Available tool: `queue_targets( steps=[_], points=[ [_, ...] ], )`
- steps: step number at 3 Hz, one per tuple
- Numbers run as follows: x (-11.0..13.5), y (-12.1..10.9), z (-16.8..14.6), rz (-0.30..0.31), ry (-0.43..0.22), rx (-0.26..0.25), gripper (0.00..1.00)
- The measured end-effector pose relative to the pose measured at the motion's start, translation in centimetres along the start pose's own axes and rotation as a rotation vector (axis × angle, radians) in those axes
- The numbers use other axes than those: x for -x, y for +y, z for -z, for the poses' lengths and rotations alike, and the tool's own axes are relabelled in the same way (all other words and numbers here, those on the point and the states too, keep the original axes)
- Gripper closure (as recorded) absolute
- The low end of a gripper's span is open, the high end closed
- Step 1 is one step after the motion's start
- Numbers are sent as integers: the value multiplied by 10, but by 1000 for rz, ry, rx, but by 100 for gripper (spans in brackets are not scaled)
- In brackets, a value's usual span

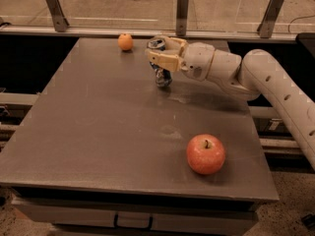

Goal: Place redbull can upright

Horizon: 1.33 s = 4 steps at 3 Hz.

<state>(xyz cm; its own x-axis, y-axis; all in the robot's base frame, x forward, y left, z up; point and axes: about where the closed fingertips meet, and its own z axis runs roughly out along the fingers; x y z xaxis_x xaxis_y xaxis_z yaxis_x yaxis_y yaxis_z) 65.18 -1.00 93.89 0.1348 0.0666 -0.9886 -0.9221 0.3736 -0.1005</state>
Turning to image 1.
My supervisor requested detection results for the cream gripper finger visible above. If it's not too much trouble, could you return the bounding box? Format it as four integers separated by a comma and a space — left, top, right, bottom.
146, 50, 183, 72
157, 35, 188, 56

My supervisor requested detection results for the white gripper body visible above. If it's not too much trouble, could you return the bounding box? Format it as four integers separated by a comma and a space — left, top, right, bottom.
181, 42, 216, 82

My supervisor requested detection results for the crushed blue silver redbull can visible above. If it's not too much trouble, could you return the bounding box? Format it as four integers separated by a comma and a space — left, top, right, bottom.
146, 37, 173, 89

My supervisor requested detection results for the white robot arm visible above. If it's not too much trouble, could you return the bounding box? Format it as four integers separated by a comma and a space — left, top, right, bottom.
146, 35, 315, 168

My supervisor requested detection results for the small orange fruit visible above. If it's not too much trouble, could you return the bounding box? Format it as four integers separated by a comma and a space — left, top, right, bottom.
118, 33, 133, 51

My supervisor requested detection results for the red apple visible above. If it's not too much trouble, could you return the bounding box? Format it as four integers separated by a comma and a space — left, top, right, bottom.
186, 134, 225, 175

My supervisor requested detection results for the metal railing bar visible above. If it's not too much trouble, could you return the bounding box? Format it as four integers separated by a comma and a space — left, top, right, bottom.
0, 25, 296, 42

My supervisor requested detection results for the middle metal bracket post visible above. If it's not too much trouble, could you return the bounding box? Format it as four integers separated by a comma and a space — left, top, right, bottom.
175, 0, 189, 36

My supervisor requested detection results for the metal bracket post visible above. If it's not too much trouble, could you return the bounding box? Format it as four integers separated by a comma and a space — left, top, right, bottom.
175, 0, 189, 36
45, 0, 69, 32
257, 0, 284, 38

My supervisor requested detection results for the right metal bracket post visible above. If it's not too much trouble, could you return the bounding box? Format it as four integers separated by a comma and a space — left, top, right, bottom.
257, 0, 284, 38

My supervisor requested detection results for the left metal bracket post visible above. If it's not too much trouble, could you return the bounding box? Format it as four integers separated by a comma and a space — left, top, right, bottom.
45, 0, 69, 32

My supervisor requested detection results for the grey drawer with black handle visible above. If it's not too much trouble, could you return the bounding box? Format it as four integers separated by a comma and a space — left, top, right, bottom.
13, 197, 258, 236

